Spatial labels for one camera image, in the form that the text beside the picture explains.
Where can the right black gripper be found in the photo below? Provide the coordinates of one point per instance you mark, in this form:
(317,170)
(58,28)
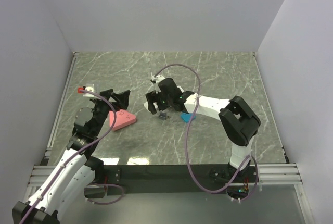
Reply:
(154,97)

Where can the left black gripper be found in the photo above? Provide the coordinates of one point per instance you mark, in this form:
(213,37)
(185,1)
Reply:
(122,98)

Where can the white square plug adapter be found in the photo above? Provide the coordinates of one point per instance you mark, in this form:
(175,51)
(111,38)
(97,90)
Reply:
(152,108)

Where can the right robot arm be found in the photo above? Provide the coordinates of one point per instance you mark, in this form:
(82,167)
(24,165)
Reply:
(240,122)

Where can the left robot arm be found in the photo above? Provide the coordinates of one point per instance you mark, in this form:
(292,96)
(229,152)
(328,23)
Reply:
(77,168)

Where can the small grey plug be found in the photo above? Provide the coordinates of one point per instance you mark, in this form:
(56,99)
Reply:
(163,115)

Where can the blue square plug adapter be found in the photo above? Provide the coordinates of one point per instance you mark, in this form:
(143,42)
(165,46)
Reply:
(186,117)

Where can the pink triangular power strip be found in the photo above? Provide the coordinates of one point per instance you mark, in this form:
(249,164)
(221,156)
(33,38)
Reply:
(123,119)

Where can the black base beam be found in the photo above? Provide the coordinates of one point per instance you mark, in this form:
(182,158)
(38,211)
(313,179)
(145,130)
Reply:
(167,178)

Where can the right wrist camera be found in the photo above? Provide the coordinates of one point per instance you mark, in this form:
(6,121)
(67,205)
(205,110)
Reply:
(156,79)

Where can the aluminium rail frame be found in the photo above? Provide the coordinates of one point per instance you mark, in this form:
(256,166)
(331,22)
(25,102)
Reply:
(44,161)

